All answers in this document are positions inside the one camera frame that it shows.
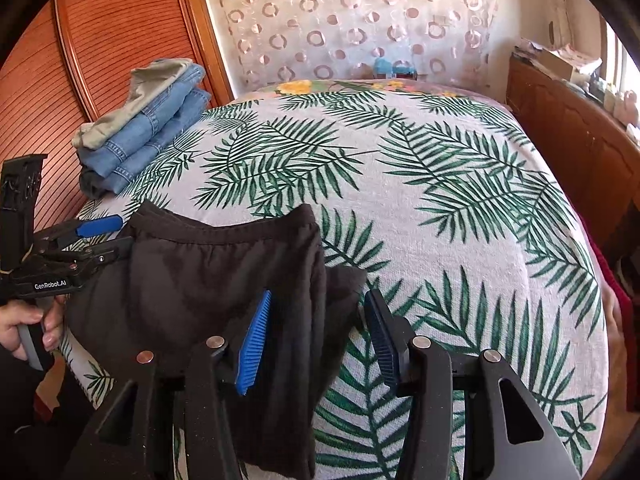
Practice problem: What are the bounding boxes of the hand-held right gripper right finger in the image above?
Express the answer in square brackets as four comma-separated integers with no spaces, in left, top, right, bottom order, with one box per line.
[363,287,583,480]

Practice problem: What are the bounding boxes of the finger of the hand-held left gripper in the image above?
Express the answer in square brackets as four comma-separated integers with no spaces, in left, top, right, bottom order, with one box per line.
[37,237,135,269]
[34,215,124,252]

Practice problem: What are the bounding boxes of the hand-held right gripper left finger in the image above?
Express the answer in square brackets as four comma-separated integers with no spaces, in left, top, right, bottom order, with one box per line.
[62,289,274,480]

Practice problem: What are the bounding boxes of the black pants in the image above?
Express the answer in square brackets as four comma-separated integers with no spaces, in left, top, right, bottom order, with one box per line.
[65,200,368,480]

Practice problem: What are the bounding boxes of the person's left forearm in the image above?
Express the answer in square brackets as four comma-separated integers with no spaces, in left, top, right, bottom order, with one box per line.
[0,345,96,480]

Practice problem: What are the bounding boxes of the folded beige pants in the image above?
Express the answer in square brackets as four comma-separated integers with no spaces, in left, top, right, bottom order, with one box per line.
[72,58,193,150]

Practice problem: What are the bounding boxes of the person's left hand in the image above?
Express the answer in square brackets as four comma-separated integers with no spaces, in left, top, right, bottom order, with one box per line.
[0,295,66,361]

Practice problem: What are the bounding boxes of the folded blue jeans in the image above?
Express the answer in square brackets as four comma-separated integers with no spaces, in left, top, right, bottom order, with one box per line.
[82,90,212,196]
[82,64,206,161]

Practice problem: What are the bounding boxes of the leaf-print bed cover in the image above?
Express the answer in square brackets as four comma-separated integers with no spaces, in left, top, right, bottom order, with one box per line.
[57,85,613,480]

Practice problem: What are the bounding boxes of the wooden wardrobe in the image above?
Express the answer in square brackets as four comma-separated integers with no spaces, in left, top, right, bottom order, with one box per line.
[0,0,236,281]

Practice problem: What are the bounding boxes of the floral bed sheet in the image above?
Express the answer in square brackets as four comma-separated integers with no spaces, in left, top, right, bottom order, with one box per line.
[250,78,481,103]

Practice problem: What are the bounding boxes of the red cloth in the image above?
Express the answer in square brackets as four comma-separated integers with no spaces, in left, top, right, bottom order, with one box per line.
[582,220,640,321]

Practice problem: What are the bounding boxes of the small blue object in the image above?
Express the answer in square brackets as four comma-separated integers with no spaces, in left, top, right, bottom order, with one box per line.
[374,57,416,80]

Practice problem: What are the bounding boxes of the wooden cabinet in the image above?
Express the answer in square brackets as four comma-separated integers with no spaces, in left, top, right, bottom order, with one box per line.
[506,52,640,261]

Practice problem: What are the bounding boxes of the pile of boxes and papers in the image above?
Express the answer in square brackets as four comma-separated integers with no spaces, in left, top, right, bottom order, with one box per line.
[515,40,603,91]

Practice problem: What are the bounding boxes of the sheer curtain with circles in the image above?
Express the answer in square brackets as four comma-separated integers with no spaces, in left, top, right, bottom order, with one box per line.
[197,0,503,98]

